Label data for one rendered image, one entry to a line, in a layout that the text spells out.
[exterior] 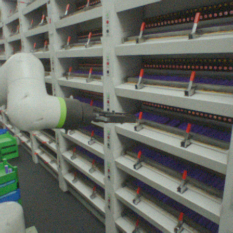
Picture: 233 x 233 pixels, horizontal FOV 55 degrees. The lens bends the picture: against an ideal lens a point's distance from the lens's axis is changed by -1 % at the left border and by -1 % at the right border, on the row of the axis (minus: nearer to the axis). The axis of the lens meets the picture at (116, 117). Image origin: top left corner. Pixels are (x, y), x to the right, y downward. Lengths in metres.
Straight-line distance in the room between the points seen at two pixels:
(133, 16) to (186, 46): 0.46
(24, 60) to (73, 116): 0.20
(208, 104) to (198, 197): 0.38
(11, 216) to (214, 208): 0.72
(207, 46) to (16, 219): 0.87
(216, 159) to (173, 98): 0.27
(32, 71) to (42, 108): 0.11
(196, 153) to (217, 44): 0.38
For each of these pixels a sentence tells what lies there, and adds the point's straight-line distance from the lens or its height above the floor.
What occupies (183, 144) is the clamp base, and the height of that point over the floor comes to 0.76.
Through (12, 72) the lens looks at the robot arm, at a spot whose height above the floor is 1.05.
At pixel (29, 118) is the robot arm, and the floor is 0.95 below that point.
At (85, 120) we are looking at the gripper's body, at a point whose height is 0.91.
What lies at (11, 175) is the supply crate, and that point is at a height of 0.35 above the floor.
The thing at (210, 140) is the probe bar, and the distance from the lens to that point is 0.91.
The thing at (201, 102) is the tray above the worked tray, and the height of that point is 0.94.
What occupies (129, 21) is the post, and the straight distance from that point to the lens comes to 1.23.
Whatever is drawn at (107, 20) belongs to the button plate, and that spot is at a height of 1.28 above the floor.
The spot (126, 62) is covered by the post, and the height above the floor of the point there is 1.07.
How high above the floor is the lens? 1.08
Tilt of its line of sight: 14 degrees down
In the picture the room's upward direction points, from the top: straight up
